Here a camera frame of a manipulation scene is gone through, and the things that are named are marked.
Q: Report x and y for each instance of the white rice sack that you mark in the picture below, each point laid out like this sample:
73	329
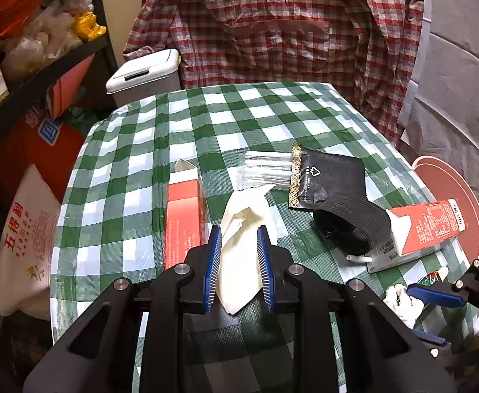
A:
26	248

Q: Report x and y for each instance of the white paper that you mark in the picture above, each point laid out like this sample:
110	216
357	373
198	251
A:
239	278

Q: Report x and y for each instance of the red white milk carton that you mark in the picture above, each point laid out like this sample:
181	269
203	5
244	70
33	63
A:
416	230

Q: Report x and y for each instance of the black metal shelf rack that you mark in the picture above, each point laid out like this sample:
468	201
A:
22	93

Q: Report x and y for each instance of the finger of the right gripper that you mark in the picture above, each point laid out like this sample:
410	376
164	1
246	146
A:
430	296
430	339

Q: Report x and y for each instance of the clear bags of food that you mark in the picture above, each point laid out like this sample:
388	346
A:
47	38

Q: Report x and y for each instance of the white plastic wrap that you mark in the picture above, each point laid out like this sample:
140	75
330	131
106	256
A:
407	308

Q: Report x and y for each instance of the white lidded trash bin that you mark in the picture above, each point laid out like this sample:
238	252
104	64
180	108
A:
147	76

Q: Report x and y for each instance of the grey fabric cover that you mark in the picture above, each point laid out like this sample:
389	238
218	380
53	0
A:
440	115

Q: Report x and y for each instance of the clear plastic wrapper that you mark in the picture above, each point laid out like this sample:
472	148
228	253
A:
258	168

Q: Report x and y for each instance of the yellow plastic bag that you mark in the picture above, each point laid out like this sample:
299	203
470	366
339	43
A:
86	28

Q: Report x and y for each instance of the green checkered tablecloth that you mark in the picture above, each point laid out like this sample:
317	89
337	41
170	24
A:
112	220

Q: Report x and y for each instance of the red plaid shirt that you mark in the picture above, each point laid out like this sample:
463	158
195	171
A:
365	48

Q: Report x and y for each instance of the green ointment tube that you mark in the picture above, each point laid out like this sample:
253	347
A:
439	275

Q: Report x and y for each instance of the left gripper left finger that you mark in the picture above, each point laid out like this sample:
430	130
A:
97	353

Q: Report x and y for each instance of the black foil packet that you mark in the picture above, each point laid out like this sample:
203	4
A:
317	176

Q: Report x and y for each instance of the small red white box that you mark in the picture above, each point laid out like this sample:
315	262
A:
186	223

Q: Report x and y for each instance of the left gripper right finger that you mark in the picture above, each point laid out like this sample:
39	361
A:
344	331

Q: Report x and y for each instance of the red bag on floor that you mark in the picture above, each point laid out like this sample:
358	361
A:
37	139

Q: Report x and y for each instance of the black elastic band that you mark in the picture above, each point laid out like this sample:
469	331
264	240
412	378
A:
355	225

